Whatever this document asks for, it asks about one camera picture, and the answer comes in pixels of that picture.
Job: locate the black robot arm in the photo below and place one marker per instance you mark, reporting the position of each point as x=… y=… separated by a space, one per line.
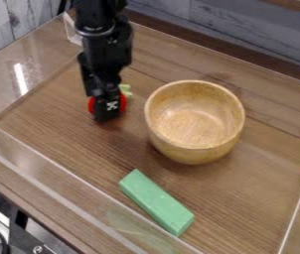
x=98 y=13

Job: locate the clear acrylic corner bracket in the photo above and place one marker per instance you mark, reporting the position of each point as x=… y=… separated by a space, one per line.
x=74 y=37

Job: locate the black table leg bracket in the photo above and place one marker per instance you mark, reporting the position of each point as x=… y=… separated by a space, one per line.
x=20 y=238

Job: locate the green rectangular block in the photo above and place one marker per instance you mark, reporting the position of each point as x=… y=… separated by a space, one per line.
x=164 y=208

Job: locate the clear acrylic front barrier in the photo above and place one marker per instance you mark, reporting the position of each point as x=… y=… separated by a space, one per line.
x=85 y=216

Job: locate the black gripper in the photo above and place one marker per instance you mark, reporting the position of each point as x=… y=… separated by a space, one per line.
x=106 y=54

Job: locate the red plush strawberry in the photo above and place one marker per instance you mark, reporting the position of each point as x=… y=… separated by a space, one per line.
x=111 y=106

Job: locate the wooden bowl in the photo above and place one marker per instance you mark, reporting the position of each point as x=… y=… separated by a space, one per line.
x=194 y=119

